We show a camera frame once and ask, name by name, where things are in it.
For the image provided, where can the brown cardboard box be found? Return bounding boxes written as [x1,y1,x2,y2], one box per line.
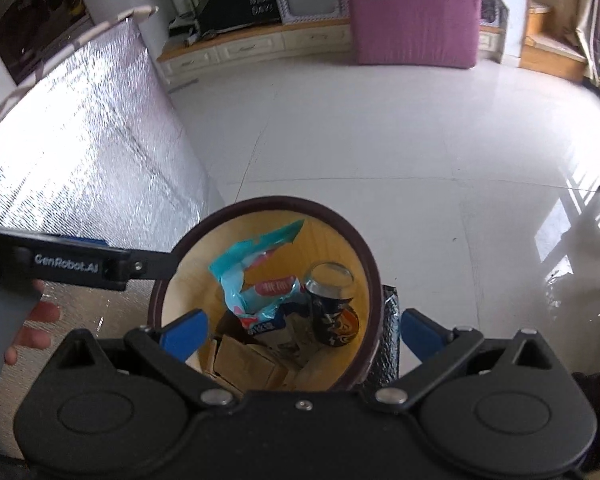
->
[204,335,299,393]

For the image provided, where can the teal plastic wrapper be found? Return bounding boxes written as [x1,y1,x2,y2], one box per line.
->
[209,220,304,322]

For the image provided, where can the dark drink can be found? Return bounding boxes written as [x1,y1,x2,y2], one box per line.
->
[304,261,360,348]

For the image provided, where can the blue white snack bag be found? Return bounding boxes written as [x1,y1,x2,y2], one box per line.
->
[238,275,310,361]

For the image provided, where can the yellow trash bin dark rim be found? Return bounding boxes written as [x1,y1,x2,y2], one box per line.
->
[148,196,385,396]

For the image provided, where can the person left hand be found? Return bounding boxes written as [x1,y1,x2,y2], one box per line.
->
[0,278,61,377]

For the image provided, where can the cartoon patterned table cloth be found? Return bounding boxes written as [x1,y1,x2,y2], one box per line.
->
[0,4,159,122]

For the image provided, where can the wooden stair steps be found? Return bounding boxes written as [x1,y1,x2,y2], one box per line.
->
[519,2,586,84]

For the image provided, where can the low cream tv cabinet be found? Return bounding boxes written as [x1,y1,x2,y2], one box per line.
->
[157,16,506,92]

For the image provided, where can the pink folded mattress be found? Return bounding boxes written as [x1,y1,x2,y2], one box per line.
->
[349,0,481,70]

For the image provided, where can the beige curtain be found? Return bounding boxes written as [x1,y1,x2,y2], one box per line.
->
[574,0,600,87]

